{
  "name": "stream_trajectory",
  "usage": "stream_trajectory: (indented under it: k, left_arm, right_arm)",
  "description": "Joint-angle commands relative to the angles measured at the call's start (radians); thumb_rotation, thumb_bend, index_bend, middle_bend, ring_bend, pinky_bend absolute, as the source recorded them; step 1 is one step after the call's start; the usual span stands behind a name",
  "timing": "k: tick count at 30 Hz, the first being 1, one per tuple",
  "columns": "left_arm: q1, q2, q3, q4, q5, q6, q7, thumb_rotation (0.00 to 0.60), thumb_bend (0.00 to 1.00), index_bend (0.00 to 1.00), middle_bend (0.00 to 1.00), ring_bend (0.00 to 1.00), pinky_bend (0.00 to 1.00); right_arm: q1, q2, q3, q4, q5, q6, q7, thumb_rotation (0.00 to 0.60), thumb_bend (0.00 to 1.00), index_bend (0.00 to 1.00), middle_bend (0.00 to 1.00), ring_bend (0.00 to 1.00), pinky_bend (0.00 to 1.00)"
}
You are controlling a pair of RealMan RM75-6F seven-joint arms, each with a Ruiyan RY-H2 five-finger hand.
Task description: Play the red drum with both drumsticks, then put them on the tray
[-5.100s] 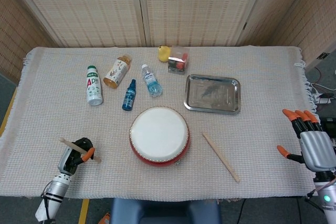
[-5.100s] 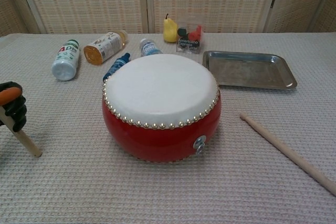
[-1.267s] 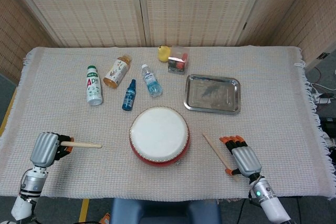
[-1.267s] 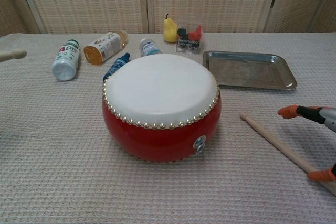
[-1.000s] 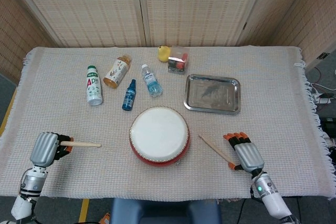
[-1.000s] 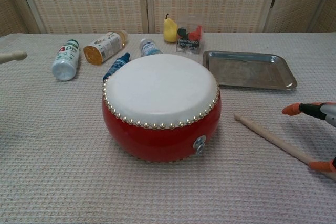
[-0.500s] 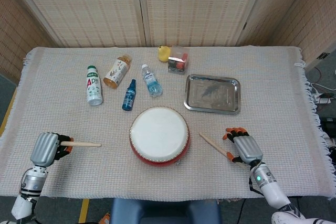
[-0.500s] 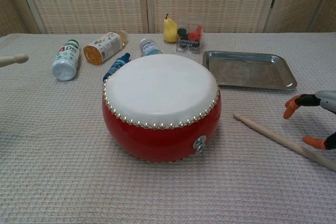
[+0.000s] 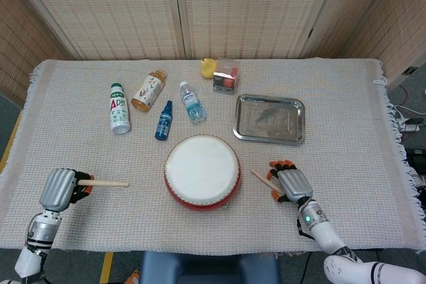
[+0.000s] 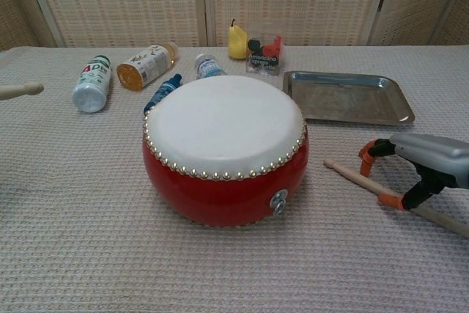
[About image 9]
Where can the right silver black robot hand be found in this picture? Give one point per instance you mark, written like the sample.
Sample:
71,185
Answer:
296,184

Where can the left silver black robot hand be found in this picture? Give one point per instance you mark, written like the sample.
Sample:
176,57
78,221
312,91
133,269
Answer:
56,189

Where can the wooden drumstick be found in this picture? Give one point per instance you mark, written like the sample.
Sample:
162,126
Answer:
259,176
110,183

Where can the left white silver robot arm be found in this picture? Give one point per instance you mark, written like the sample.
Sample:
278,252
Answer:
41,230

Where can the rectangular stainless steel tray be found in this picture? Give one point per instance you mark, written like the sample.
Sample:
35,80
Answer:
269,119

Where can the red drum with white skin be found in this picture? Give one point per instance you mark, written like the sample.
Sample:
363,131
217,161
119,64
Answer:
201,167

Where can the beige woven tablecloth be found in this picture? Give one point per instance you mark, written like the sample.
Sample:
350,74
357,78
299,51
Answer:
83,131

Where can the white green-capped drink bottle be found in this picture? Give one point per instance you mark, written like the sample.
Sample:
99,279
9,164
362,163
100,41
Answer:
119,111

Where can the blue robot torso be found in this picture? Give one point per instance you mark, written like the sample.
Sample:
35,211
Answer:
209,264

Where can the orange packet on floor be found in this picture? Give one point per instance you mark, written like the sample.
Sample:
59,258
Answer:
133,278

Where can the small blue spray bottle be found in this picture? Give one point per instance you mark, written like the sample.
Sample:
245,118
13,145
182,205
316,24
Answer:
163,124

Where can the black box on floor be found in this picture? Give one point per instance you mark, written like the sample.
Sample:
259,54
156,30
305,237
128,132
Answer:
418,159

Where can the clear box of coffee capsules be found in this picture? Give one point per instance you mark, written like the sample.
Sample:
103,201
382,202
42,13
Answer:
226,79

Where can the white power strip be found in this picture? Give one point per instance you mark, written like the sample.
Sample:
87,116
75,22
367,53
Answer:
411,127

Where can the clear water bottle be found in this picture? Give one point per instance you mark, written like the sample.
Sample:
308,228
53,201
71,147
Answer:
193,104

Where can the amber tea bottle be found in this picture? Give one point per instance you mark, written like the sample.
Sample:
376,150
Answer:
148,92

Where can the yellow toy pear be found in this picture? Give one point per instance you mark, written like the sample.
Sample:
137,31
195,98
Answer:
207,69

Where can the woven bamboo folding screen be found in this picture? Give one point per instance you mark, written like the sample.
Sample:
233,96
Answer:
116,14

